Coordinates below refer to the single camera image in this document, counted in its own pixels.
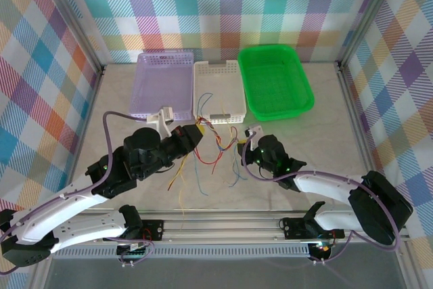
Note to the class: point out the aluminium table side rail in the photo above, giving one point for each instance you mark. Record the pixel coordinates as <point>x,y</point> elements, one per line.
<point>92,103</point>
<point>355,116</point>

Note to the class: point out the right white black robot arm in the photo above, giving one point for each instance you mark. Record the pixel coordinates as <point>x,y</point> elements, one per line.
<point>324,184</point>

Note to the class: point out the aluminium frame post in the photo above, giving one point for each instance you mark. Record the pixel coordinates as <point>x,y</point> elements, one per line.
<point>72,20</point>
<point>368,15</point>

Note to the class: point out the green plastic basket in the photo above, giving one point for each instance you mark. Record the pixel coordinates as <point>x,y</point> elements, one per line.
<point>274,89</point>

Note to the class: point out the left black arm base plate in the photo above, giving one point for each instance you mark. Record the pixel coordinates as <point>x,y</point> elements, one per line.
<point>154,229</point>

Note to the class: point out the purple plastic basket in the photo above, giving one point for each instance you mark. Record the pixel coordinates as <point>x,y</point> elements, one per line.
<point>159,82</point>

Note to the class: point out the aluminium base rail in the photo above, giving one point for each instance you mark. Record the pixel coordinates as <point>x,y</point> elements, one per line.
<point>220,228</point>

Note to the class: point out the white plastic basket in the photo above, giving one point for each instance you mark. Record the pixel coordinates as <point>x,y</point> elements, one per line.
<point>216,82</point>

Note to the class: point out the small circuit board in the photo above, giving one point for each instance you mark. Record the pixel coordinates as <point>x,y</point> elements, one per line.
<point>321,247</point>
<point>133,248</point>

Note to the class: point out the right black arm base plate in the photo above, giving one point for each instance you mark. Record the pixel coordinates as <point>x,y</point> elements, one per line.
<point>292,228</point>

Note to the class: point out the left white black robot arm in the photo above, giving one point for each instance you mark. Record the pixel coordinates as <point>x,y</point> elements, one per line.
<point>50,207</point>

